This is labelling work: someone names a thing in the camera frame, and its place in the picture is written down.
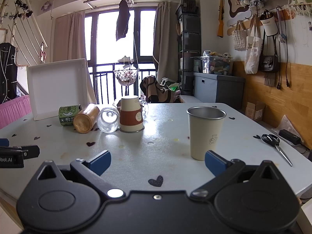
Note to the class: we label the beige curtain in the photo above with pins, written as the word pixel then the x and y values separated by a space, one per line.
pixel 163 41
pixel 73 39

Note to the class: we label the clear glass mug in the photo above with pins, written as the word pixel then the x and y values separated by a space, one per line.
pixel 145 108

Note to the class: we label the black power adapter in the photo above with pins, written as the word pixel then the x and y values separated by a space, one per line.
pixel 290 136

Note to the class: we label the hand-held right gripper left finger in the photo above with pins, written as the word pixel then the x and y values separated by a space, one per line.
pixel 101 162

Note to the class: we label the amber plastic cup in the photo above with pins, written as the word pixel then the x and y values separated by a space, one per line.
pixel 84 121

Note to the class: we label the clear plastic bag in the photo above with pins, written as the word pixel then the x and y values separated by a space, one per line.
pixel 286 124

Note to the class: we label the green printed can cup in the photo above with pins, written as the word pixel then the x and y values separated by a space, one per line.
pixel 68 115

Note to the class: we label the white square tray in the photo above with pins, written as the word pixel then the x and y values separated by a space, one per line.
pixel 56 87

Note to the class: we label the green bag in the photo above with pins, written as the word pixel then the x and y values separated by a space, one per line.
pixel 174 87

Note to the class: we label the dark hanging garment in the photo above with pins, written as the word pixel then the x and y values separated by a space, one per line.
pixel 123 22

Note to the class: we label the white rod drying rack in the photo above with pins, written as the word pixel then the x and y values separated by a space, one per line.
pixel 26 36

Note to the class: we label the clear ribbed glass cup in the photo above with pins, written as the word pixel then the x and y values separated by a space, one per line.
pixel 108 120

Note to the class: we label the clear plastic storage bin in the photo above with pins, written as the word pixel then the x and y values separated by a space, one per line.
pixel 215 64

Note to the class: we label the woven beige handbag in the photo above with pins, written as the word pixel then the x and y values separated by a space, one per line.
pixel 238 40

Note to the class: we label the brown leather shoulder bag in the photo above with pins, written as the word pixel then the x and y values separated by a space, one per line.
pixel 269 63

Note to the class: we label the black vest with white trim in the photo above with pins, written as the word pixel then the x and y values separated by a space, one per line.
pixel 7 73

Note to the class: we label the cream metal cup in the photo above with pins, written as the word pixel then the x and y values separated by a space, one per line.
pixel 206 131

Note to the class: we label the brown sleeved paper cup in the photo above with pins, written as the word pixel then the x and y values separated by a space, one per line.
pixel 131 117

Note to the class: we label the toy rifle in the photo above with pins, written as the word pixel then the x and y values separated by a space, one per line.
pixel 220 17

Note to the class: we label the white canvas tote bag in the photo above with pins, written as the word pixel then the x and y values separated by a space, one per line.
pixel 252 53

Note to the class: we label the pink ruffled fabric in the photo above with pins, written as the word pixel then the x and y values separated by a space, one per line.
pixel 14 109

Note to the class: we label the black shelf rack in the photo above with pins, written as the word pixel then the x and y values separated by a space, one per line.
pixel 189 43

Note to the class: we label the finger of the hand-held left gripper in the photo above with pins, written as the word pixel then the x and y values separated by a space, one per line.
pixel 31 151
pixel 3 142

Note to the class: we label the balcony railing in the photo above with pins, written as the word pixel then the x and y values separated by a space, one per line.
pixel 104 82

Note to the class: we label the white bucket bag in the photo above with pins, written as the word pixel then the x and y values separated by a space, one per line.
pixel 270 25

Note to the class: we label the small cardboard box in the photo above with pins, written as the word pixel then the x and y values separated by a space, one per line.
pixel 254 111

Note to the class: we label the grey storage chest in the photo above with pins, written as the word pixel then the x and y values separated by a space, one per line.
pixel 219 87

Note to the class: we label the brown jacket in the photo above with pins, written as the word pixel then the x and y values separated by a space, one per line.
pixel 158 91

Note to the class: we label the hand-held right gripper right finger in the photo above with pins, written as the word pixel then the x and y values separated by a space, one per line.
pixel 214 162

